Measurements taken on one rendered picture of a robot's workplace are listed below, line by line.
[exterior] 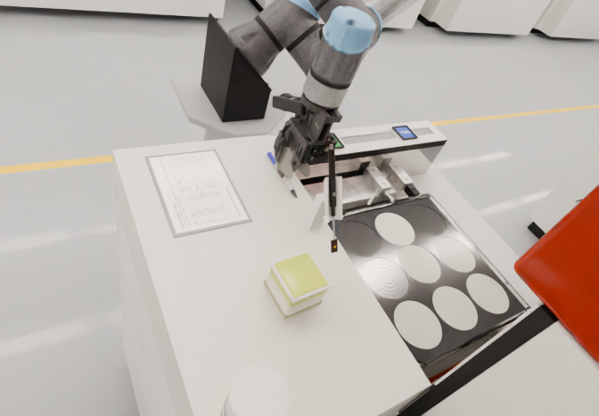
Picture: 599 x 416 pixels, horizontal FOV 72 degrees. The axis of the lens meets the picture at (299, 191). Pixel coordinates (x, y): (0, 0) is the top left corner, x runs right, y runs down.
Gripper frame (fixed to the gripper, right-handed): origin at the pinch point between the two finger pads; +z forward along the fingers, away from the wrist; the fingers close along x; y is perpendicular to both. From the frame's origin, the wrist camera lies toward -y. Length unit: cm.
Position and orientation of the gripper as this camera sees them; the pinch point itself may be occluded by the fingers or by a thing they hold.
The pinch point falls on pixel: (283, 169)
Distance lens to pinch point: 88.1
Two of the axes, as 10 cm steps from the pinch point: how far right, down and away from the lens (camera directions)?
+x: 8.4, -1.2, 5.3
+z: -3.2, 6.9, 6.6
